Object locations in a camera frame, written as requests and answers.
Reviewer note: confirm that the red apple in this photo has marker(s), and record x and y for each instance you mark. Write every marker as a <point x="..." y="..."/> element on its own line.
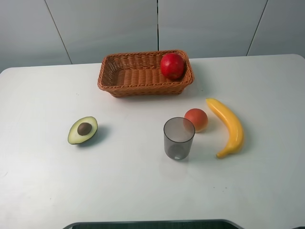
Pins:
<point x="172" y="66"/>

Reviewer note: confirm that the orange wicker basket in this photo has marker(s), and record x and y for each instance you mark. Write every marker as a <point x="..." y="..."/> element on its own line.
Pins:
<point x="139" y="73"/>

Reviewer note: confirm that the dark base edge at bottom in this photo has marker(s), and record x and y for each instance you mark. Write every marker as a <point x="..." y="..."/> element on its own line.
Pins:
<point x="195" y="224"/>

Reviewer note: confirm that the orange peach fruit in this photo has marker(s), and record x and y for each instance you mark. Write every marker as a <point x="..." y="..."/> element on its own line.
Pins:
<point x="198" y="118"/>

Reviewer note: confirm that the halved avocado with pit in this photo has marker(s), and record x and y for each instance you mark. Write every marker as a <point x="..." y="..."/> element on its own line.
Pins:
<point x="82" y="130"/>

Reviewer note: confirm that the grey translucent plastic cup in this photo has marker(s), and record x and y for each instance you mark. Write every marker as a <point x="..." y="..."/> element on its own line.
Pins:
<point x="178" y="137"/>

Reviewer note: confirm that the yellow banana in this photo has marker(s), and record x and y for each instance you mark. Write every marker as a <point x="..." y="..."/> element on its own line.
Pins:
<point x="234" y="126"/>

